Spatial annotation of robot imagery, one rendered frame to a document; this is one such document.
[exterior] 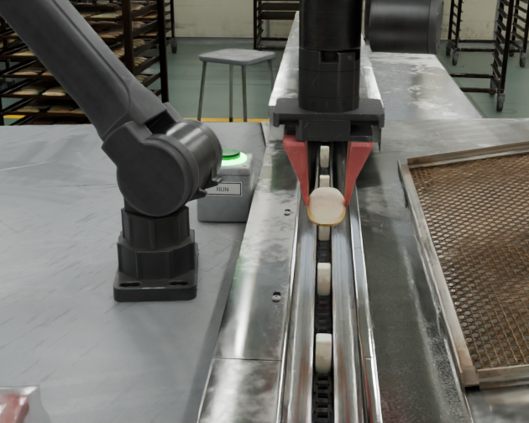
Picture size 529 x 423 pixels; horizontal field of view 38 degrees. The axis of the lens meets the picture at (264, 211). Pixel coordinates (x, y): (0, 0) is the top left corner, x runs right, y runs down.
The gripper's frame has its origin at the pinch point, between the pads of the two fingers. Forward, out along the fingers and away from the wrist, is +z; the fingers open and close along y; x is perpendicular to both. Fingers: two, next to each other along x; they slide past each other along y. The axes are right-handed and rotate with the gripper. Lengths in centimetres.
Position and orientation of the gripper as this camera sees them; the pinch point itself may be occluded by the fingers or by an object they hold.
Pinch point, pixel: (326, 196)
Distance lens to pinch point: 76.8
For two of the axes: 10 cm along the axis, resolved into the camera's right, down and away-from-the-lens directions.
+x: 0.7, -3.6, 9.3
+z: 0.1, 9.3, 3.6
